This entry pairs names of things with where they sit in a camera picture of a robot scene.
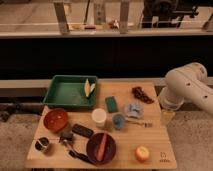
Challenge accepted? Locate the small metal cup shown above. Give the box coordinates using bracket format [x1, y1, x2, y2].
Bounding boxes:
[35, 137, 50, 153]

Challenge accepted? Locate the black handled utensil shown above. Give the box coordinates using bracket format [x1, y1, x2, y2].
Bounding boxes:
[69, 150, 92, 164]

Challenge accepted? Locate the red yellow apple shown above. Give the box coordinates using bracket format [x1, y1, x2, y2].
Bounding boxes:
[135, 146, 150, 162]

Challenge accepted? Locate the black rectangular remote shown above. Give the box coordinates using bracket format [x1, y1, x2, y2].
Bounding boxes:
[72, 124, 94, 138]

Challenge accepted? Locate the yellow white banana peel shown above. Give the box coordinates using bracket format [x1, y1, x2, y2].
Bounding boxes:
[84, 80, 96, 97]

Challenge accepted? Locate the white paper cup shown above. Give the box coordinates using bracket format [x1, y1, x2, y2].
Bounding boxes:
[91, 108, 107, 128]

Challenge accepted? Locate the dark brown grape bunch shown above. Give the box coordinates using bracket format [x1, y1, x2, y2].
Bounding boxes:
[132, 87, 154, 104]

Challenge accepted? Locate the green sponge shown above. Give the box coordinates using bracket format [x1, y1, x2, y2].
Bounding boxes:
[105, 96, 118, 113]

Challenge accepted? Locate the orange carrot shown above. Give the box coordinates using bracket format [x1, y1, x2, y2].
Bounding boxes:
[96, 133, 107, 161]

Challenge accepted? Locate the light blue crumpled cloth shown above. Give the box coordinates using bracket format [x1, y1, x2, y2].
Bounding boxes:
[124, 103, 143, 118]

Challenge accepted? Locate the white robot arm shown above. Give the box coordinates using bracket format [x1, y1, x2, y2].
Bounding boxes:
[158, 62, 213, 125]

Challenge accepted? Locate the blue small cup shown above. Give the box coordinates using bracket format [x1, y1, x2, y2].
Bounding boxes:
[112, 114, 125, 130]

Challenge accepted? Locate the red wooden bowl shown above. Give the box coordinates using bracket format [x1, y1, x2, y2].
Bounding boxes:
[43, 108, 68, 133]

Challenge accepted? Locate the silver fork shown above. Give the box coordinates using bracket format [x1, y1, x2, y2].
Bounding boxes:
[126, 120, 153, 128]

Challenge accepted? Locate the dark metal clip tool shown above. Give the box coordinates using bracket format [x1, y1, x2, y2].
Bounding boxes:
[59, 132, 74, 146]

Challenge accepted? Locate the green plastic tray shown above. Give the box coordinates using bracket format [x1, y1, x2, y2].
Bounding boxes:
[43, 75, 98, 109]

